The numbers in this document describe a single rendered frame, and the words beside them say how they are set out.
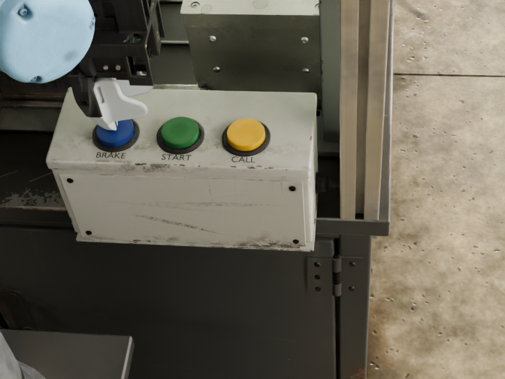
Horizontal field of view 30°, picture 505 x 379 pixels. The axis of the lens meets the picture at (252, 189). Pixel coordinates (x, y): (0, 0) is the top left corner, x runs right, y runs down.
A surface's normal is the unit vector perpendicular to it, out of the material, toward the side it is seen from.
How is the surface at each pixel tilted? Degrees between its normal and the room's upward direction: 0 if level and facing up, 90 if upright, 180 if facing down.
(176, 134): 0
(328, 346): 90
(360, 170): 90
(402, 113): 0
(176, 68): 0
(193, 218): 90
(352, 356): 90
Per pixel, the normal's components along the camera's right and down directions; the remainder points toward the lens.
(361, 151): -0.11, 0.78
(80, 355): -0.07, -0.62
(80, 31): 0.57, 0.62
